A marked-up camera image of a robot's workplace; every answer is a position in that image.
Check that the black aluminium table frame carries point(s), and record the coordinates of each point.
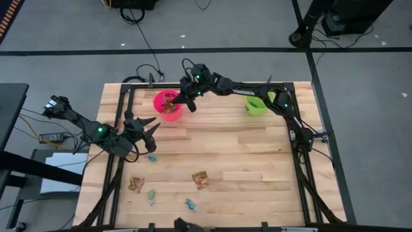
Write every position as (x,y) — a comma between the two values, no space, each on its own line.
(138,86)

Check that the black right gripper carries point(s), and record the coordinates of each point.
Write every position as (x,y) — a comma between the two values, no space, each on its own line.
(198,80)

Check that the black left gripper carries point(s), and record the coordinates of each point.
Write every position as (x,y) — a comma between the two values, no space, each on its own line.
(135,129)

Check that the green candy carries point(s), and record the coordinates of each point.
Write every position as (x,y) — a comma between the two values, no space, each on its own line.
(151,196)

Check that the yellow red candy pack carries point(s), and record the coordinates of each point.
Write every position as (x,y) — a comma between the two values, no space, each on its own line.
(201,179)
(168,107)
(136,184)

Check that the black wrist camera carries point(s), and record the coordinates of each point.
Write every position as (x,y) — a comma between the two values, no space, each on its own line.
(190,104)
(149,143)

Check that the black desk leg frame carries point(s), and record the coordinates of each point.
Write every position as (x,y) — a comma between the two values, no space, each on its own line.
(38,167)

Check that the black stand base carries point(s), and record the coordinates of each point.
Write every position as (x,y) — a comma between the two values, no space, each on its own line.
(301,37)

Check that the black unidentified object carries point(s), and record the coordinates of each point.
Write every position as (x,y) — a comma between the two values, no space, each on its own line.
(186,225)

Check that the black striped floor mat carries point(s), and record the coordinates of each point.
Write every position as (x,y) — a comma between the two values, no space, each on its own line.
(9,16)

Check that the black equipment cart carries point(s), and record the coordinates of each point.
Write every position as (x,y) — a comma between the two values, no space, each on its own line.
(135,3)

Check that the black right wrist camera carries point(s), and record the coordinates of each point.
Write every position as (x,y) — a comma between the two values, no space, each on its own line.
(190,104)

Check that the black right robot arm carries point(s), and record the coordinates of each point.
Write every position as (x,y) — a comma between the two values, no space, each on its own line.
(244,90)

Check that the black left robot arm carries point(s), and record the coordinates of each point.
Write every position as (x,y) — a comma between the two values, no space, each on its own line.
(80,120)

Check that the black equipment box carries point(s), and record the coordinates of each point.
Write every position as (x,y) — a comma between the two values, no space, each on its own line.
(354,16)

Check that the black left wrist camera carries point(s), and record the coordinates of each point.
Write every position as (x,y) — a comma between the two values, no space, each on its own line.
(149,143)

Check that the black desk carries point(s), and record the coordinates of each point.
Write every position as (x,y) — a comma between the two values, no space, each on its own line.
(11,109)

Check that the green halloween bucket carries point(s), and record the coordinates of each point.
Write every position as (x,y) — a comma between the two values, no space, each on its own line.
(257,109)

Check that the blue candy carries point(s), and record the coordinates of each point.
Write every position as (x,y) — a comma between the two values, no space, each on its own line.
(190,205)
(151,158)

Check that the pink halloween bucket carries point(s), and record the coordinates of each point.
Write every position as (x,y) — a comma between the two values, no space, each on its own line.
(161,108)

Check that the black caster wheel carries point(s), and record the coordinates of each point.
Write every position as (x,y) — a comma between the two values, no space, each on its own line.
(20,226)

